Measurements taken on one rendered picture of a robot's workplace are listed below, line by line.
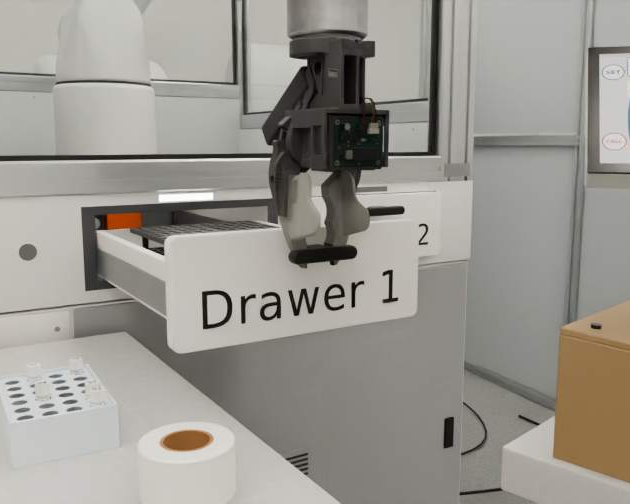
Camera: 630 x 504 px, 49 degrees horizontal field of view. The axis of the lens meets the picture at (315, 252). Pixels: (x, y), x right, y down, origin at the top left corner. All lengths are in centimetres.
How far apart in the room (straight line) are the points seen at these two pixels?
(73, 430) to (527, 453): 37
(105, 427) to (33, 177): 43
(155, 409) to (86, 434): 10
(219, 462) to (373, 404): 76
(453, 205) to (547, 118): 155
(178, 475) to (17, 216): 53
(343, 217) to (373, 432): 64
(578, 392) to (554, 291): 221
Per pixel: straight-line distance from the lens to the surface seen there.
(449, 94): 127
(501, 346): 307
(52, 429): 61
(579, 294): 271
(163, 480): 51
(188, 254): 65
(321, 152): 61
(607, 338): 57
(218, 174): 103
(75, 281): 98
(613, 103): 143
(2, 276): 96
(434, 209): 123
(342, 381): 120
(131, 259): 83
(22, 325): 98
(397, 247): 77
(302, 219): 65
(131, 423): 68
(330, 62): 63
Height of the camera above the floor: 101
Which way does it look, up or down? 9 degrees down
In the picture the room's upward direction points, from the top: straight up
